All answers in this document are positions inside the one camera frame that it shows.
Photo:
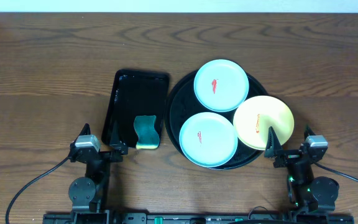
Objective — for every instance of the light blue plate back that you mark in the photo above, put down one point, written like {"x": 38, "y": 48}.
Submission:
{"x": 221, "y": 85}

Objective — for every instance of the yellow plate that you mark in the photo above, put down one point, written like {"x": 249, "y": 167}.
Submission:
{"x": 256, "y": 115}

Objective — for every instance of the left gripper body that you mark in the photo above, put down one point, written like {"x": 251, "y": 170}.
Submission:
{"x": 109, "y": 160}

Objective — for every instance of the light blue plate front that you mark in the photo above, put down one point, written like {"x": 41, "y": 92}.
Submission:
{"x": 208, "y": 139}

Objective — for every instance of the light blue plate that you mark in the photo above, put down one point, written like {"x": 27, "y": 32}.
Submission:
{"x": 221, "y": 85}
{"x": 208, "y": 139}

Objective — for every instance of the black rectangular tray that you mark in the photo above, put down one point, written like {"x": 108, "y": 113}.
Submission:
{"x": 135, "y": 93}

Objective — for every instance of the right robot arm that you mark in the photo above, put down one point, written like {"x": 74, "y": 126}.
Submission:
{"x": 314, "y": 197}

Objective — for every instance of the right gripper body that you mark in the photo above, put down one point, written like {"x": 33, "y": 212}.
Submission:
{"x": 289, "y": 158}

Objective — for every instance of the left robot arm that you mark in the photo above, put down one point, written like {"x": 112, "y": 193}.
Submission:
{"x": 89, "y": 193}

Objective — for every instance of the green yellow sponge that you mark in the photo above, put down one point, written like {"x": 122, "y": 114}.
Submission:
{"x": 148, "y": 137}

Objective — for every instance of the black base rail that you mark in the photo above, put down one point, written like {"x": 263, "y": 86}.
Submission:
{"x": 143, "y": 218}

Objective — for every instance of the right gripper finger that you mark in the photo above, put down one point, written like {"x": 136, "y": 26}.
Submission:
{"x": 308, "y": 132}
{"x": 273, "y": 147}

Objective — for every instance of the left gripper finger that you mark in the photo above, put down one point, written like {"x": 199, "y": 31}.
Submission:
{"x": 115, "y": 141}
{"x": 86, "y": 130}

